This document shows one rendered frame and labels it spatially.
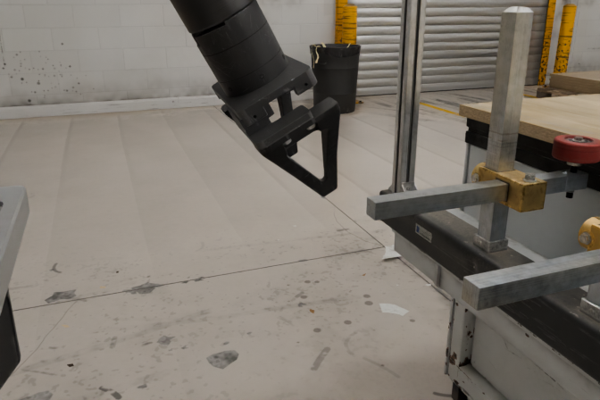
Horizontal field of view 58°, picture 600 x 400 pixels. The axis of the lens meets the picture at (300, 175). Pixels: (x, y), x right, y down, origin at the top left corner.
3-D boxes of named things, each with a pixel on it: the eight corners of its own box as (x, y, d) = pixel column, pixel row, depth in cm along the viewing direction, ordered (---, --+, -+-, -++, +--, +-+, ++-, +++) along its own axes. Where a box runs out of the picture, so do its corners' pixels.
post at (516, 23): (486, 273, 101) (517, 6, 86) (473, 265, 104) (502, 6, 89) (501, 270, 102) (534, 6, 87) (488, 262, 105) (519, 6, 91)
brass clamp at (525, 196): (517, 213, 89) (521, 185, 88) (466, 188, 101) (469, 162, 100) (546, 209, 91) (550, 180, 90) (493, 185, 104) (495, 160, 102)
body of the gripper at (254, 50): (281, 66, 49) (242, -9, 46) (322, 87, 40) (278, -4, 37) (220, 103, 48) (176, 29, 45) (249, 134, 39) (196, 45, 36)
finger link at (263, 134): (340, 152, 49) (294, 62, 44) (376, 179, 42) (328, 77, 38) (277, 192, 48) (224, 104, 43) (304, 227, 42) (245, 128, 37)
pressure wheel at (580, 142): (536, 193, 102) (544, 134, 98) (567, 187, 105) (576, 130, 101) (571, 207, 95) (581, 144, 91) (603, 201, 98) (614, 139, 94)
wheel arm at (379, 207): (375, 226, 84) (376, 200, 83) (364, 218, 87) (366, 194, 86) (586, 193, 99) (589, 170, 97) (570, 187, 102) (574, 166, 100)
